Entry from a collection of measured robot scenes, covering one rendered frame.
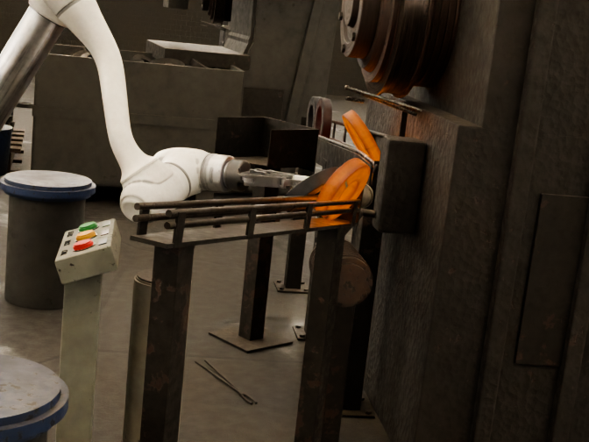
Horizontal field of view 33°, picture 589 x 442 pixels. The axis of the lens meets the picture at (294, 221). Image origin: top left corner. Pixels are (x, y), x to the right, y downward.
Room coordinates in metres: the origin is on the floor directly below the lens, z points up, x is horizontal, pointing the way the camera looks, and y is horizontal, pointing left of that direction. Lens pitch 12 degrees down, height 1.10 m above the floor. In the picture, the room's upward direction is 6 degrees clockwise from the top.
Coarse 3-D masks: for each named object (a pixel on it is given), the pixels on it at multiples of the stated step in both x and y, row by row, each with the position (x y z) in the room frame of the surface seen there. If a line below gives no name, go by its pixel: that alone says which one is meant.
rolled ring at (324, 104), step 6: (318, 102) 3.66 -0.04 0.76; (324, 102) 3.58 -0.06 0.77; (330, 102) 3.59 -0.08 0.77; (318, 108) 3.65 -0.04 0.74; (324, 108) 3.55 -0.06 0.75; (330, 108) 3.56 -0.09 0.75; (318, 114) 3.67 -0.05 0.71; (324, 114) 3.54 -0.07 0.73; (330, 114) 3.55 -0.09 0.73; (318, 120) 3.68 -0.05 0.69; (324, 120) 3.53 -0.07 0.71; (330, 120) 3.54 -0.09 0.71; (318, 126) 3.68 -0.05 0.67; (324, 126) 3.53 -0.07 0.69; (330, 126) 3.54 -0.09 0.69; (324, 132) 3.53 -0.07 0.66
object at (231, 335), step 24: (216, 120) 3.20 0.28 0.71; (240, 120) 3.27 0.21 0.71; (264, 120) 3.34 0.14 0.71; (216, 144) 3.20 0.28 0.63; (240, 144) 3.27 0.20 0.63; (264, 144) 3.33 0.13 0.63; (288, 144) 3.07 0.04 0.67; (312, 144) 3.14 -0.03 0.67; (264, 168) 3.13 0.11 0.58; (312, 168) 3.16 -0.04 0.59; (264, 192) 3.12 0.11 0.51; (264, 240) 3.13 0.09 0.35; (264, 264) 3.14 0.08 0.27; (264, 288) 3.15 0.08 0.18; (264, 312) 3.16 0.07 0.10; (216, 336) 3.13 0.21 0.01; (240, 336) 3.15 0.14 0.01; (264, 336) 3.18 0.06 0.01
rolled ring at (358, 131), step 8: (352, 112) 2.77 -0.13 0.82; (344, 120) 2.81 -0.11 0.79; (352, 120) 2.74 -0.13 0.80; (360, 120) 2.73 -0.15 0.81; (352, 128) 2.74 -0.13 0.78; (360, 128) 2.72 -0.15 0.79; (352, 136) 2.85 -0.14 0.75; (360, 136) 2.71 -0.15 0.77; (368, 136) 2.71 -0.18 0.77; (360, 144) 2.86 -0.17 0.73; (368, 144) 2.71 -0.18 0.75; (376, 144) 2.71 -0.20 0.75; (368, 152) 2.71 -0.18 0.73; (376, 152) 2.72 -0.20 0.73
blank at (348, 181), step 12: (348, 168) 2.17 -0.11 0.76; (360, 168) 2.18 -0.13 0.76; (336, 180) 2.15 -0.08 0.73; (348, 180) 2.16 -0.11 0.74; (360, 180) 2.23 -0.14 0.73; (324, 192) 2.15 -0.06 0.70; (336, 192) 2.15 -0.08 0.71; (348, 192) 2.25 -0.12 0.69; (360, 192) 2.27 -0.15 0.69; (348, 204) 2.25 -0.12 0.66; (324, 216) 2.18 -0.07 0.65; (336, 216) 2.23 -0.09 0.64
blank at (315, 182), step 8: (328, 168) 2.21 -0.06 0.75; (336, 168) 2.23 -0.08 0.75; (312, 176) 2.18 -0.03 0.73; (320, 176) 2.19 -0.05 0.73; (328, 176) 2.19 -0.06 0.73; (304, 184) 2.18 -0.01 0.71; (312, 184) 2.18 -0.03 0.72; (320, 184) 2.18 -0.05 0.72; (288, 192) 2.19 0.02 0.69; (296, 192) 2.18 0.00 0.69; (304, 192) 2.17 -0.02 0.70; (312, 192) 2.18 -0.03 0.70
